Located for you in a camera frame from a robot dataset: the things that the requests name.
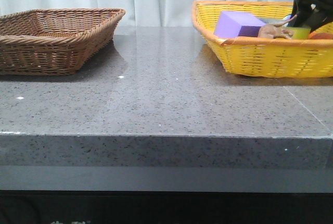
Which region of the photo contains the purple foam block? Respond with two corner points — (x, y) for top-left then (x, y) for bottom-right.
(213, 11), (265, 38)

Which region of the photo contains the yellow woven basket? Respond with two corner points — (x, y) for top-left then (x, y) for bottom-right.
(191, 1), (332, 78)

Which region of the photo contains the brown wicker basket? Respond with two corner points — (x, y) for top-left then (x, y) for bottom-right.
(1, 8), (125, 75)

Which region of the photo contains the yellow packing tape roll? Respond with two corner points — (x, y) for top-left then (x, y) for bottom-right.
(289, 27), (311, 39)

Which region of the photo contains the orange toy carrot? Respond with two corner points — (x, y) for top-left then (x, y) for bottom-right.
(308, 32), (333, 39)

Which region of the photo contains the brown toy animal figure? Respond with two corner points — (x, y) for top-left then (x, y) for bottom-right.
(258, 15), (297, 39)

